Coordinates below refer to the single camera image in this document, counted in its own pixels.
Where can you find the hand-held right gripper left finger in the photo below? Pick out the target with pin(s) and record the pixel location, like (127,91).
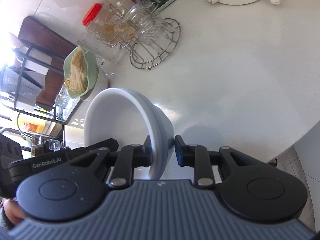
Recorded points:
(141,156)

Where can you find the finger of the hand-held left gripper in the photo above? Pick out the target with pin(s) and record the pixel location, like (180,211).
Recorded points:
(107,143)

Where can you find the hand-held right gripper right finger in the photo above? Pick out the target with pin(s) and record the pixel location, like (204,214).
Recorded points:
(179,152)

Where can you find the person's left forearm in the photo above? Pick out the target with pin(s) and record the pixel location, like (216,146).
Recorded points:
(13,212)

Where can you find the stemmed small glass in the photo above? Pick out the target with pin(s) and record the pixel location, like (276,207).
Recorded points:
(55,145)

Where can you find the tall chrome faucet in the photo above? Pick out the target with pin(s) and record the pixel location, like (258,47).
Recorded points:
(17,135)

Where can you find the yellow detergent bottle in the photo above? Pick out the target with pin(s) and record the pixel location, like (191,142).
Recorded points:
(32,125)

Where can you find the white bowl with brown rim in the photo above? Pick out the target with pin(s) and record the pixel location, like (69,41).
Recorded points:
(101,85)

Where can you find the small drinking glass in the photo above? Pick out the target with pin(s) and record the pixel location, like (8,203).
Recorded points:
(62,97)

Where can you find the green colander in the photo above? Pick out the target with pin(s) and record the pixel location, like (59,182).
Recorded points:
(92,72)

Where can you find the enoki mushrooms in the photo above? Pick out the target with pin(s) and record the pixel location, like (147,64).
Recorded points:
(77,72)

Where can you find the black dish rack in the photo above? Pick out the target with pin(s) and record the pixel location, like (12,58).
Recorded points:
(30,80)

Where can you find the textured glass tumbler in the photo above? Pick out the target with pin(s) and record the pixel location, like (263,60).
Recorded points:
(107,51)

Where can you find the brown cutting board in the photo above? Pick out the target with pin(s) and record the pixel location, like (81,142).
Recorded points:
(45,40)

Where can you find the clear glass cup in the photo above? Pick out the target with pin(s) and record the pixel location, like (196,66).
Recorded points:
(150,30)
(136,11)

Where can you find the clear jar with red lid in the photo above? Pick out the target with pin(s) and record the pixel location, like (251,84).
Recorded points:
(93,13)

